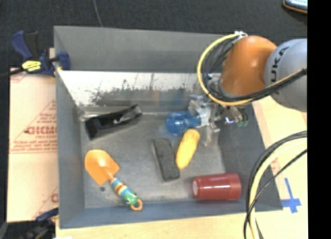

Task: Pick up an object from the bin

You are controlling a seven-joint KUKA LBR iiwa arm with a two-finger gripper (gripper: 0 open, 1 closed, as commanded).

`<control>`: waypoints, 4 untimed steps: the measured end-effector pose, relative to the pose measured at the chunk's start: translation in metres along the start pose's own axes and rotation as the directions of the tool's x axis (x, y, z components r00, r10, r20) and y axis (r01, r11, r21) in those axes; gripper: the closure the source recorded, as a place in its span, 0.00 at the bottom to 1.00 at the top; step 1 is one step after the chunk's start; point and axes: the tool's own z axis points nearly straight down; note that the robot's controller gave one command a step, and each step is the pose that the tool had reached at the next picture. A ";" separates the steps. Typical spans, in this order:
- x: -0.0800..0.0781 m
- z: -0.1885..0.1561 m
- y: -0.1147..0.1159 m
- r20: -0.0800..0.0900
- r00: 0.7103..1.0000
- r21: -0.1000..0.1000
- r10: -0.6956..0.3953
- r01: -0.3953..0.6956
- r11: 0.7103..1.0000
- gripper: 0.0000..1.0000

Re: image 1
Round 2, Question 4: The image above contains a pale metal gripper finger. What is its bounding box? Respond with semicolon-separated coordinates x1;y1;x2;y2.
203;124;221;147
188;98;208;120

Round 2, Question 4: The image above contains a yellow toy corn cob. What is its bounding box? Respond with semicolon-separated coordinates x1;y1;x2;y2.
175;128;201;170

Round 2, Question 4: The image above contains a blue clear plastic toy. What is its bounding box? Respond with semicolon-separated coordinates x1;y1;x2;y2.
165;110;203;137

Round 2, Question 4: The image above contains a dark green flat block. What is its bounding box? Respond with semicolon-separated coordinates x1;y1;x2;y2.
152;138;181;183

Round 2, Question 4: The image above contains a red cylindrical can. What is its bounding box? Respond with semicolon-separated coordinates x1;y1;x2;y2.
191;172;242;201

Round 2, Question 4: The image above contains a grey metal bin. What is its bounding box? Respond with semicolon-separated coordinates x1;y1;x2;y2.
53;25;283;230

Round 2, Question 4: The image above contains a brown cardboard board, red print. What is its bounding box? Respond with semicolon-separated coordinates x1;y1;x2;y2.
6;66;61;223

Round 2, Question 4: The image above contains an orange toy shovel, striped handle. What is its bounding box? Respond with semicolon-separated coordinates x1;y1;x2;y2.
84;149;144;212

